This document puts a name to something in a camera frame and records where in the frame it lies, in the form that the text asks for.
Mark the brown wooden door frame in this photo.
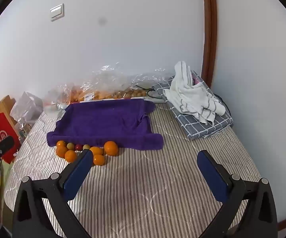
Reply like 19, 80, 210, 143
201, 0, 219, 89

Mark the black cable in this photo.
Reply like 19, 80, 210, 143
133, 85, 229, 112

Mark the white light switch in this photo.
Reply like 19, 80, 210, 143
50, 3, 65, 22

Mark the crumpled clear plastic bag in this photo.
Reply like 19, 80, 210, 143
10, 91, 44, 127

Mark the clear bag of oranges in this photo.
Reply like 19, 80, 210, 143
44, 79, 123, 106

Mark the grey checked folded cloth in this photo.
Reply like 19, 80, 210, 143
151, 71, 234, 140

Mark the white striped towel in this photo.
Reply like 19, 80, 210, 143
163, 61, 226, 124

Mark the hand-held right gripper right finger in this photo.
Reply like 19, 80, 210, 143
197, 150, 278, 238

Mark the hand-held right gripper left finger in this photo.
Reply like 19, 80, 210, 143
12, 149, 94, 238

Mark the red paper bag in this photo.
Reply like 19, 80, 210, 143
0, 112, 22, 164

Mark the purple towel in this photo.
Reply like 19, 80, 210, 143
46, 99, 164, 151

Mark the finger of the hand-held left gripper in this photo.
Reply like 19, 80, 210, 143
0, 136, 15, 156

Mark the large round orange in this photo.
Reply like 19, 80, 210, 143
104, 141, 119, 156

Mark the clear bag of tan fruits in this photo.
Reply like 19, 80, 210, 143
91, 63, 173, 100

